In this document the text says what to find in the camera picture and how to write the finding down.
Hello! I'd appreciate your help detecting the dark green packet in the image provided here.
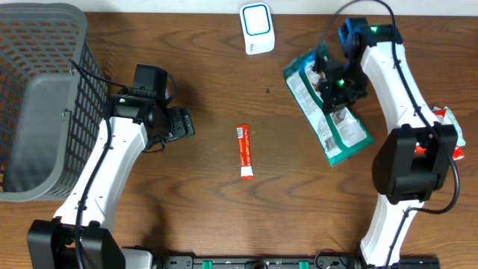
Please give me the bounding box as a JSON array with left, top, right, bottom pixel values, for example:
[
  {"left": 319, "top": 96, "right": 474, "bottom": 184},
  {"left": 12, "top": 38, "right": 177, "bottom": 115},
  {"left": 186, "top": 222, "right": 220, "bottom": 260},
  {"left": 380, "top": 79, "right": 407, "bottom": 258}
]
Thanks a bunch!
[{"left": 283, "top": 49, "right": 374, "bottom": 167}]

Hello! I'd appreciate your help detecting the red packet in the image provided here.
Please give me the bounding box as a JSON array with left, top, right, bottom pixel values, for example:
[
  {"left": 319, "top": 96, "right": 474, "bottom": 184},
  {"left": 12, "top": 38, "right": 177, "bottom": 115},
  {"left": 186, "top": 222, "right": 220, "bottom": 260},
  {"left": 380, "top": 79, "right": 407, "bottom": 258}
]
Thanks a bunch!
[{"left": 236, "top": 124, "right": 254, "bottom": 180}]

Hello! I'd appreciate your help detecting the red snack bag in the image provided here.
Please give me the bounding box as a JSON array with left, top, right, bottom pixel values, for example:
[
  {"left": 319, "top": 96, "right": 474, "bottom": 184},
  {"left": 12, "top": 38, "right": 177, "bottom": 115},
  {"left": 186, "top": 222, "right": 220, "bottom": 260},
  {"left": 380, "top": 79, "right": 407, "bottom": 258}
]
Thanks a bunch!
[{"left": 414, "top": 108, "right": 466, "bottom": 161}]

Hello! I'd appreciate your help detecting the light green wipes pack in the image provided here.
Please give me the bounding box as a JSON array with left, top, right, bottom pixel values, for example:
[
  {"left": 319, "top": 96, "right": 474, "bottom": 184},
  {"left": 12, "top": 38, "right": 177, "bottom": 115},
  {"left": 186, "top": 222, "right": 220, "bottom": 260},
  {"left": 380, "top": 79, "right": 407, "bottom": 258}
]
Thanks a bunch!
[{"left": 432, "top": 106, "right": 466, "bottom": 147}]

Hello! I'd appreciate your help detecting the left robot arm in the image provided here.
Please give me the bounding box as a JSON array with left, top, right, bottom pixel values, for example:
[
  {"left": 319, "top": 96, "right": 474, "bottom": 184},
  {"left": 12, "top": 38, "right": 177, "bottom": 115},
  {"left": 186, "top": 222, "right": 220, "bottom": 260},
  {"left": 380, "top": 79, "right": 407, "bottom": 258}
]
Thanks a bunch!
[{"left": 27, "top": 94, "right": 195, "bottom": 268}]

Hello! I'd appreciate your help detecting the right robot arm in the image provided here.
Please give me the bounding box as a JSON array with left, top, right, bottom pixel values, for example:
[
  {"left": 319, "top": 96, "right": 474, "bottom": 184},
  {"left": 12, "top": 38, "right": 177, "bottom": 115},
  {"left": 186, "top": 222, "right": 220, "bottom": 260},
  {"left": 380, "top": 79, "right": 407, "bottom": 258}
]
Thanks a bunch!
[{"left": 313, "top": 18, "right": 459, "bottom": 268}]

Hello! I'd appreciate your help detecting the white barcode scanner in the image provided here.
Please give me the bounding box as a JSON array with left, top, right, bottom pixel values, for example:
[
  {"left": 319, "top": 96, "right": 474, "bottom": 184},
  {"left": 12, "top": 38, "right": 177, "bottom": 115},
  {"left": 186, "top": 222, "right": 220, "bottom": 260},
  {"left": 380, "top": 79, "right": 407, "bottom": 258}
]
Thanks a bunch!
[{"left": 239, "top": 2, "right": 276, "bottom": 55}]

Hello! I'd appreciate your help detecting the grey plastic mesh basket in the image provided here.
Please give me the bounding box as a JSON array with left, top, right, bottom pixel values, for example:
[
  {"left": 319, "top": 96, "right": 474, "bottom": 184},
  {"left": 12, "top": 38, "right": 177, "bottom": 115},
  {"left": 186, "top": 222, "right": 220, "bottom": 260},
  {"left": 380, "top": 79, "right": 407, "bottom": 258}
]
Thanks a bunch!
[{"left": 1, "top": 3, "right": 108, "bottom": 202}]

